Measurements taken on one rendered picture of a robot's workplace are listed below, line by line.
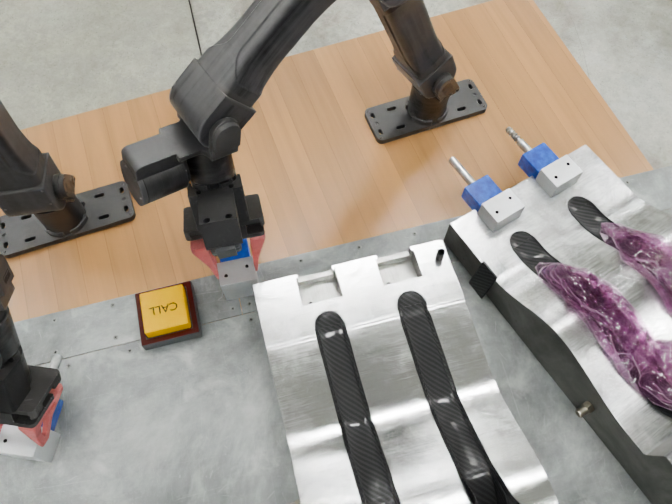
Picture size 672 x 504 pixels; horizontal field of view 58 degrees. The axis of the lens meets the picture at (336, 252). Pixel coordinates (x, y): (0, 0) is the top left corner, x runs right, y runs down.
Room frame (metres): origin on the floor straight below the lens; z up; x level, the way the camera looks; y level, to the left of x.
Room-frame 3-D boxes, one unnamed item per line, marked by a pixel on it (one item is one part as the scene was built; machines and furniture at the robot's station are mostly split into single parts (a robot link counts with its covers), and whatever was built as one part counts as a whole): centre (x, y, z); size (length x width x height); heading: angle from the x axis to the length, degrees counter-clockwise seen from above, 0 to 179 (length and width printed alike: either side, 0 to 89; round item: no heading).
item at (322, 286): (0.30, 0.02, 0.87); 0.05 x 0.05 x 0.04; 16
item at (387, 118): (0.66, -0.15, 0.84); 0.20 x 0.07 x 0.08; 111
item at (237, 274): (0.38, 0.15, 0.83); 0.13 x 0.05 x 0.05; 14
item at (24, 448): (0.16, 0.38, 0.83); 0.13 x 0.05 x 0.05; 173
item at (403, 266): (0.33, -0.08, 0.87); 0.05 x 0.05 x 0.04; 16
